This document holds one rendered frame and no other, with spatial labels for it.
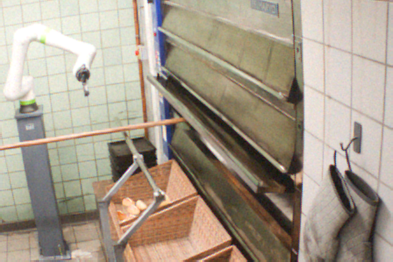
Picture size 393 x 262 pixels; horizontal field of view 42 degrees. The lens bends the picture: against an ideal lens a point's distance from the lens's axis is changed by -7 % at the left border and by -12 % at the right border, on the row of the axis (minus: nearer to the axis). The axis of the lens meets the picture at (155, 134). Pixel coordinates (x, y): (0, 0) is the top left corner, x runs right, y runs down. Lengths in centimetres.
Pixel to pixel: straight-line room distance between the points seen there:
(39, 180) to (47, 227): 39
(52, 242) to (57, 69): 136
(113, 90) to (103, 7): 70
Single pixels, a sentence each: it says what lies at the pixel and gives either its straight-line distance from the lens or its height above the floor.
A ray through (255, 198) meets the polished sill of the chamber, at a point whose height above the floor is 118.
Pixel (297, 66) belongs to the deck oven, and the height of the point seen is 183.
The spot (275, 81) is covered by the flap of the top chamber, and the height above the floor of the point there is 175.
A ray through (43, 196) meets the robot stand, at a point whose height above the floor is 56.
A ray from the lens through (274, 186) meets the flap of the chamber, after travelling 190.
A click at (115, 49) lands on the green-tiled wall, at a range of 436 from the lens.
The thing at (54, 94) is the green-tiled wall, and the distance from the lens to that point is 438.
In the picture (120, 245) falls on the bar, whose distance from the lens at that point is 251.
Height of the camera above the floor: 222
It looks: 19 degrees down
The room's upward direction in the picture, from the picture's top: 5 degrees counter-clockwise
